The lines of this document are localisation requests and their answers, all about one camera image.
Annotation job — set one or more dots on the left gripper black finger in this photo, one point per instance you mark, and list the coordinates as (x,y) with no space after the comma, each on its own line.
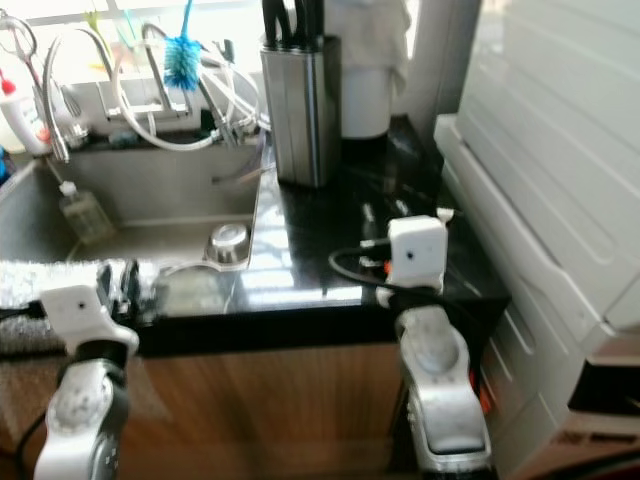
(139,282)
(120,280)

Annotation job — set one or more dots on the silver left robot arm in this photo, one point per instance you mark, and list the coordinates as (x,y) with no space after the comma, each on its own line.
(80,420)

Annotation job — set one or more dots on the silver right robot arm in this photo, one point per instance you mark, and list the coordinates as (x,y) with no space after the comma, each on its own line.
(440,400)

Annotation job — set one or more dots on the clear bubble wrap sheet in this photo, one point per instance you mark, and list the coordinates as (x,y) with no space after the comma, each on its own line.
(50,280)

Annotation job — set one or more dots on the clear plastic bottle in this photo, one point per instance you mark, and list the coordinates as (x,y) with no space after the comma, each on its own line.
(88,215)

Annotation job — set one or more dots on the steel sink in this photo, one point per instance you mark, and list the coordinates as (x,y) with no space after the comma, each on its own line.
(160,195)

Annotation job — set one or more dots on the small upturned steel bowl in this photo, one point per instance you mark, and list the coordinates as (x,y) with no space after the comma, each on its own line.
(228,245)

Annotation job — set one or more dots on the teal scouring pad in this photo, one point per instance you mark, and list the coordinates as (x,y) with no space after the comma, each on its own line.
(117,140)

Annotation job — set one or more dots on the clear purple tube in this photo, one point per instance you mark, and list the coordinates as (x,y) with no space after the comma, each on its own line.
(240,175)

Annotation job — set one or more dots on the steel faucet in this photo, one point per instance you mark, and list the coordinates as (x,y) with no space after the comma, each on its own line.
(150,112)

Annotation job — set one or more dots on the orange plastic object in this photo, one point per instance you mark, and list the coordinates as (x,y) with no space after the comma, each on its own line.
(487,395)

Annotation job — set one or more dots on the steel knife block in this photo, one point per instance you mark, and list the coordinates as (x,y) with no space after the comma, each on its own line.
(300,110)

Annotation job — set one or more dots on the wooden cabinet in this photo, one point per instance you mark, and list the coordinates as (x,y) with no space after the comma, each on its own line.
(280,410)

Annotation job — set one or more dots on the white soap bottle red cap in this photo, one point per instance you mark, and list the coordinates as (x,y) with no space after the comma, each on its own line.
(25,120)

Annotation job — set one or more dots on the white ribbed appliance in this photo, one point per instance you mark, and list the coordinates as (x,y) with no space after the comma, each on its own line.
(550,150)

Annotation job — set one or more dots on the blue bottle brush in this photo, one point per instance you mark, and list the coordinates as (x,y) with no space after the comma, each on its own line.
(183,60)

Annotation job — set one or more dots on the white washing machine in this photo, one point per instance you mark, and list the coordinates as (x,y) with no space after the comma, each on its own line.
(540,420)

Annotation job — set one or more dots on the white towel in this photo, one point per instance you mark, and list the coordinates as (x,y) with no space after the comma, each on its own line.
(370,35)

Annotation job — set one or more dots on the green peeler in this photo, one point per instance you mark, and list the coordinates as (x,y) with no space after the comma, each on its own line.
(93,22)

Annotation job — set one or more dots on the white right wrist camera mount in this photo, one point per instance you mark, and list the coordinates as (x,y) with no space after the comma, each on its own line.
(418,250)

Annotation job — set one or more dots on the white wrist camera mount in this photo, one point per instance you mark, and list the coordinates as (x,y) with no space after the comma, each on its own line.
(418,250)
(80,312)

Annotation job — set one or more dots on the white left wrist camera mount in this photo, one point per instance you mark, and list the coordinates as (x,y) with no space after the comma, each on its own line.
(80,312)

